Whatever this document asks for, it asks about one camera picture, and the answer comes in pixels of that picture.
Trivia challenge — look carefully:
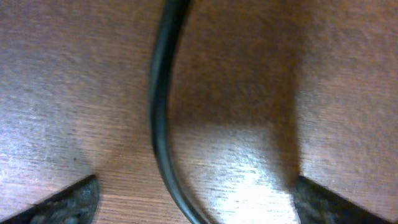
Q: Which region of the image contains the black USB cable one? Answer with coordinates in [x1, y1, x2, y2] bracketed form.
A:
[148, 0, 211, 224]

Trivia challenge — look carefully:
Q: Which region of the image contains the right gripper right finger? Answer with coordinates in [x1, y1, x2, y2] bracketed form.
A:
[292, 175, 392, 224]

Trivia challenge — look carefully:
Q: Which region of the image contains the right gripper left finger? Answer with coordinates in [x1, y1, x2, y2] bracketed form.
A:
[1, 174, 100, 224]

